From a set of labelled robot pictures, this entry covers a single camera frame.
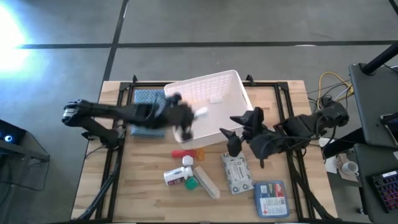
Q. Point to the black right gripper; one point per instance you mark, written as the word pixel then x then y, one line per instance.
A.
pixel 258 130

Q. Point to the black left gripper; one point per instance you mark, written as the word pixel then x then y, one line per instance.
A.
pixel 177 115

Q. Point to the red tube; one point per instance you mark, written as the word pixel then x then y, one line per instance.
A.
pixel 182 153

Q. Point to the white wipes pack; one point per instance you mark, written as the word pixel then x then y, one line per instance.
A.
pixel 237 172

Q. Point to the beige bandage roll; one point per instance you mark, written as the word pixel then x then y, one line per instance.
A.
pixel 206 182

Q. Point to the white pill bottle red label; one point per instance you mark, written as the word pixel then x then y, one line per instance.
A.
pixel 175 176

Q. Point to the green round lid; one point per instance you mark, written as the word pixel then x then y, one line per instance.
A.
pixel 191 183

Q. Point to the blue first aid kit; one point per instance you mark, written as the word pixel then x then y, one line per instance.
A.
pixel 271 199

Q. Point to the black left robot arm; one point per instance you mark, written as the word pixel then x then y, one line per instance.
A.
pixel 118 112

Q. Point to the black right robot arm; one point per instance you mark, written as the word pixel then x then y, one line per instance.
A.
pixel 304 124

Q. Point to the white plastic woven basket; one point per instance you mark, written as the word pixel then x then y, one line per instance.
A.
pixel 224 118

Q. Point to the blue patterned cloth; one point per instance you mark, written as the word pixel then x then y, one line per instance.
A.
pixel 144 96

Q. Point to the orange pill bottle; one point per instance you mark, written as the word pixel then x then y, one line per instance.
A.
pixel 200 154

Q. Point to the white paper napkin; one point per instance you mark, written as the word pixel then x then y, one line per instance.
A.
pixel 331 165

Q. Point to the white cup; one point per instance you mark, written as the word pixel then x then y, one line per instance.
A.
pixel 349 168

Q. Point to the dark grey desk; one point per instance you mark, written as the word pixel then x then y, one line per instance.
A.
pixel 370 102

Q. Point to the black keyboard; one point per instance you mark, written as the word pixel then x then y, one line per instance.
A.
pixel 385 189

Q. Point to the black pole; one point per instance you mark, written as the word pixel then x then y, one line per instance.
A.
pixel 381 59

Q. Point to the black device blue light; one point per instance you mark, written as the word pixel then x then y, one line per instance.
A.
pixel 9 132

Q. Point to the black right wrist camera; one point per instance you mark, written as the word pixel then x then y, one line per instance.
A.
pixel 264 147

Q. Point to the black metal table frame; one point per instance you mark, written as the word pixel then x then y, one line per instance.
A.
pixel 146 84

